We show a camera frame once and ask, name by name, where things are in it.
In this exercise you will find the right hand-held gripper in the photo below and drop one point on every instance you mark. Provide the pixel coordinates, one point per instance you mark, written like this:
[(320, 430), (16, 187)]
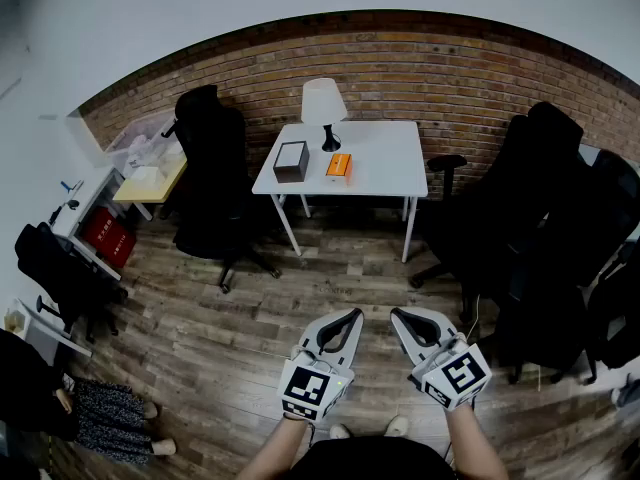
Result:
[(457, 375)]

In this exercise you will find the blue tool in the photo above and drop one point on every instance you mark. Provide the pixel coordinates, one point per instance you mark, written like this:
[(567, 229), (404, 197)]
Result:
[(67, 186)]

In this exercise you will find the person's right forearm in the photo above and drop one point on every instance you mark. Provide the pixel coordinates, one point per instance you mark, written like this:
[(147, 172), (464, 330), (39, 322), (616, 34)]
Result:
[(475, 443)]

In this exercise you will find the person's left shoe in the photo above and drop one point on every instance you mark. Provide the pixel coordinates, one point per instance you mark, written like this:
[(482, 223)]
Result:
[(340, 431)]

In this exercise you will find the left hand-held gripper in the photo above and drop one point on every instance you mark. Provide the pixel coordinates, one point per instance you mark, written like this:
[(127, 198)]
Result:
[(312, 390)]

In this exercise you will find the person's shoe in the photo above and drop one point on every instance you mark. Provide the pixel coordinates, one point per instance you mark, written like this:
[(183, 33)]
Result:
[(397, 425), (340, 431)]

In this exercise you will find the person's black shirt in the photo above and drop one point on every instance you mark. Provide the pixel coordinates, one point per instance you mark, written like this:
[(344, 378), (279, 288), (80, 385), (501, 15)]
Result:
[(370, 460)]

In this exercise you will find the person's right shoe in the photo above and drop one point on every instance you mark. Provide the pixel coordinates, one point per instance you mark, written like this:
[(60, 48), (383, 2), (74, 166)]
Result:
[(397, 425)]

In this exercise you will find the orange box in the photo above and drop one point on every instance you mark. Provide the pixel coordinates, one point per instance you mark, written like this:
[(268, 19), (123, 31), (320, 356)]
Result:
[(339, 165)]

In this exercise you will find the white shelf unit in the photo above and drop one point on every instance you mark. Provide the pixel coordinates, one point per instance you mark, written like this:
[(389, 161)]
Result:
[(50, 328)]

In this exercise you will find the person's left forearm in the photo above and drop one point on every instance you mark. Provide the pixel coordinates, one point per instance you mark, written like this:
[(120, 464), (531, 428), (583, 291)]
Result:
[(270, 450)]

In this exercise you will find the yellow table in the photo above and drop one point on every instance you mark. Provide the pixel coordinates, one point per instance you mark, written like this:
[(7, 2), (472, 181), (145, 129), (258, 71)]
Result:
[(145, 190)]

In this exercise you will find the red box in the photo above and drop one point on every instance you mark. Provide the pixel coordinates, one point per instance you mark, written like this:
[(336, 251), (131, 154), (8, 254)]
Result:
[(107, 238)]

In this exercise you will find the white table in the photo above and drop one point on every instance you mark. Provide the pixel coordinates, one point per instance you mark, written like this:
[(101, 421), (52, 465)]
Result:
[(385, 163)]

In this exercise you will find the dark grey box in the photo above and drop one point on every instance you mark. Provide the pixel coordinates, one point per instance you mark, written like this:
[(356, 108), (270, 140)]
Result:
[(291, 160)]

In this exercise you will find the white shade table lamp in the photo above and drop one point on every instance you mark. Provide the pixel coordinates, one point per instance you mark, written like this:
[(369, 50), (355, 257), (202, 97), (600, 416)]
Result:
[(322, 100)]

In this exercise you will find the white desk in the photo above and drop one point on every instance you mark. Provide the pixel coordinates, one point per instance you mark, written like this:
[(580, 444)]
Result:
[(85, 198)]

